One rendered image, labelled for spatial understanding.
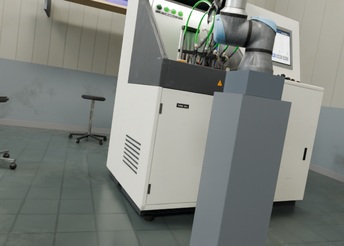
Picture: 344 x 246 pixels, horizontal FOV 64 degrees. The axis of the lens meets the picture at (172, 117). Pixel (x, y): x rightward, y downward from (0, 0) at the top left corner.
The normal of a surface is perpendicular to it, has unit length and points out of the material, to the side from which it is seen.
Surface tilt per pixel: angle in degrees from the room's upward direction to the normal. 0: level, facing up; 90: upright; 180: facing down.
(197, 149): 90
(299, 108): 90
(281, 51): 76
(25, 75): 90
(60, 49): 90
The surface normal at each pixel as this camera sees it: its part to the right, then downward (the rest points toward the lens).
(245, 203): 0.33, 0.13
